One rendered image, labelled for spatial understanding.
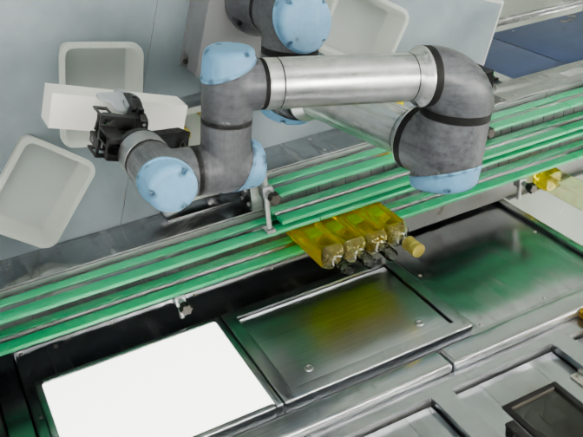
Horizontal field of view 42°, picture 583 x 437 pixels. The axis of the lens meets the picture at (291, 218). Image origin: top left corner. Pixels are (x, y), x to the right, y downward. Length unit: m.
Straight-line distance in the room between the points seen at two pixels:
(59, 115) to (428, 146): 0.61
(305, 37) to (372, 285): 0.67
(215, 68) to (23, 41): 0.69
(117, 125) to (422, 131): 0.49
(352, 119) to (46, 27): 0.67
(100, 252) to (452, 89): 0.91
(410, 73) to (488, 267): 0.93
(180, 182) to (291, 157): 0.82
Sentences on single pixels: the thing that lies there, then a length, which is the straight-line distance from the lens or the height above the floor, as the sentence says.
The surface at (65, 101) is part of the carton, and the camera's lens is 1.35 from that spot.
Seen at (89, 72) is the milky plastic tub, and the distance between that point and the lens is 1.73.
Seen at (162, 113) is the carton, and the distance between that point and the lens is 1.40.
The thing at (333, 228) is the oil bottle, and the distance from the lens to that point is 1.82.
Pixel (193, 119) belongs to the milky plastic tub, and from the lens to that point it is 1.81.
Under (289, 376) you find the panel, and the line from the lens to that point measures 1.63.
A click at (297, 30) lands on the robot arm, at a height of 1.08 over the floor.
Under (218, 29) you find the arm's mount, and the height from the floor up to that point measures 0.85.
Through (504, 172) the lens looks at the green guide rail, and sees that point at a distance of 2.21.
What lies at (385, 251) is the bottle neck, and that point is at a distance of 1.76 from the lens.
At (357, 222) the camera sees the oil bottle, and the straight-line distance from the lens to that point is 1.83.
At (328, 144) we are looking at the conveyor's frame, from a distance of 1.93.
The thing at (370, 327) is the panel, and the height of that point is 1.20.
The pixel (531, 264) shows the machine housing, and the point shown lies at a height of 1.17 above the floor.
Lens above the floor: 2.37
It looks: 52 degrees down
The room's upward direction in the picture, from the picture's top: 132 degrees clockwise
